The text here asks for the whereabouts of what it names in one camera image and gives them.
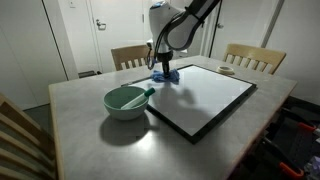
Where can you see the blue towel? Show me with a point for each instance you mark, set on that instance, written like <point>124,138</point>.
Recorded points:
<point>174,76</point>

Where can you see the orange black clamp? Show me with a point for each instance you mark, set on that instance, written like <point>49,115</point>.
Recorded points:
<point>307,125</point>
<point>287,166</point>

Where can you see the round door knob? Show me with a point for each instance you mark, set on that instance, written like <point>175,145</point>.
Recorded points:
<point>220,26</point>

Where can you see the silver door handle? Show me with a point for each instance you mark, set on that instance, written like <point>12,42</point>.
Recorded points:
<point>100,25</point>

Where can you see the wooden chair light back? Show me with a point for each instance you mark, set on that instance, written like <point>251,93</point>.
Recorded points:
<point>258,58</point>

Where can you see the wooden chair near door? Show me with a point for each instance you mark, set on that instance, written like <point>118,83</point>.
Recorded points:
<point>130,55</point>

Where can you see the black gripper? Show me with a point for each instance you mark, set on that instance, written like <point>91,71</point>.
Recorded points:
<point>164,58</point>

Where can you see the green white marker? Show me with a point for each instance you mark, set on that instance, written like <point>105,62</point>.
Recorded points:
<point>138,99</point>

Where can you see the green bowl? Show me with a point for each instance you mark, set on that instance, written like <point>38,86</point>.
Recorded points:
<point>116,99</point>

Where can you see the black framed white board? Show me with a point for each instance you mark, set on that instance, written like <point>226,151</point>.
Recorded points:
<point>196,101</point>

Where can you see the wooden chair near camera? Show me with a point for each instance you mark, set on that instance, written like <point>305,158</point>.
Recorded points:
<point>27,151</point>

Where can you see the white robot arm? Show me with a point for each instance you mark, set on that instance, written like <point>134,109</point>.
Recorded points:
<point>173,29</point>

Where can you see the white light switch plate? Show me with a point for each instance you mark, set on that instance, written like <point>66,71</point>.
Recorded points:
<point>72,4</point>

